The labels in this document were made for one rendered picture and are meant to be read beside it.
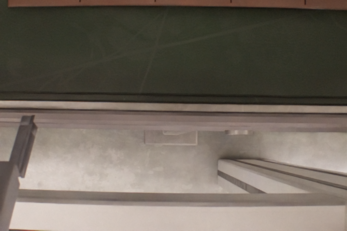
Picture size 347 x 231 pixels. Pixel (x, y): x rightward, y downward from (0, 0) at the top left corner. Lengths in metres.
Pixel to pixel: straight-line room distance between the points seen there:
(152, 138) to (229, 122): 0.70
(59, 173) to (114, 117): 0.72
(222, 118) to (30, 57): 0.06
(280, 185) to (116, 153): 0.46
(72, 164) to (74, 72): 0.70
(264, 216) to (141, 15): 0.14
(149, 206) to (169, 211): 0.01
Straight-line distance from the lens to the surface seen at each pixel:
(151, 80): 0.16
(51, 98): 0.17
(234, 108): 0.17
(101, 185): 0.86
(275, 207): 0.27
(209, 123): 0.15
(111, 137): 0.86
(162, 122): 0.15
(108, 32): 0.17
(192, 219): 0.27
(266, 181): 0.49
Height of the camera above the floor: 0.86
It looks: 86 degrees down
